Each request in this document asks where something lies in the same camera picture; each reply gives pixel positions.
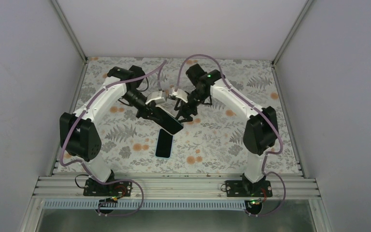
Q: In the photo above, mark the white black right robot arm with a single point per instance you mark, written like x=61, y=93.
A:
x=261, y=128

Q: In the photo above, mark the aluminium mounting rail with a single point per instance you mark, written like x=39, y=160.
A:
x=179, y=186

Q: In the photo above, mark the phone in light blue case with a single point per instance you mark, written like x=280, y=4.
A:
x=164, y=145

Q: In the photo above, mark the light blue phone case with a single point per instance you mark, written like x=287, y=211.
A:
x=164, y=157

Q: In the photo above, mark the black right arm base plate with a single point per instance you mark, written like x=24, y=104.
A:
x=239, y=188

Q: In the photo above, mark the floral patterned table mat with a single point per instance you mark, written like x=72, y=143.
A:
x=210, y=144

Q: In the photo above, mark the grey slotted cable duct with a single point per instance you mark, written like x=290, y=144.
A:
x=236, y=205

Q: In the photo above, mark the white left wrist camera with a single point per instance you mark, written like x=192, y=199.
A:
x=158, y=97

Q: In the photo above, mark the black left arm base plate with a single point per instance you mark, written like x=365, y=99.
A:
x=119, y=189

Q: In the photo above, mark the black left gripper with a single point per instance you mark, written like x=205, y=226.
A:
x=147, y=110

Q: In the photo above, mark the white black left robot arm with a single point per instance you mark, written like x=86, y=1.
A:
x=79, y=139

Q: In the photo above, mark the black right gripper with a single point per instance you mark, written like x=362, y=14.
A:
x=182, y=113

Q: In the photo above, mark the black phone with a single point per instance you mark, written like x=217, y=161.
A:
x=165, y=120

